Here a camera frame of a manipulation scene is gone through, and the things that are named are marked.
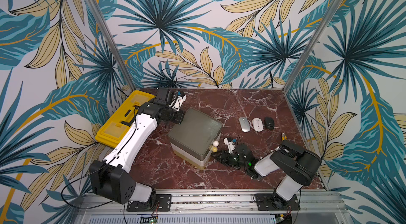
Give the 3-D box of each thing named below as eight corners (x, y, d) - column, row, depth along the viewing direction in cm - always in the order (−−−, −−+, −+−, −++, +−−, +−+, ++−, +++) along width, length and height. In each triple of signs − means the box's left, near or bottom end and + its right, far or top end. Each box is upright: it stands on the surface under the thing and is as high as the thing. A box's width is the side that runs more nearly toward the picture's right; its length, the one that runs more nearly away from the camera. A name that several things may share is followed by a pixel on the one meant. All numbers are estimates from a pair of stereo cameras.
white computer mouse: (253, 131, 101) (255, 128, 98) (251, 120, 106) (252, 117, 104) (262, 131, 101) (264, 128, 98) (259, 120, 106) (261, 117, 104)
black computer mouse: (266, 129, 102) (267, 126, 99) (263, 119, 106) (264, 116, 104) (274, 129, 102) (275, 126, 99) (271, 119, 106) (272, 117, 104)
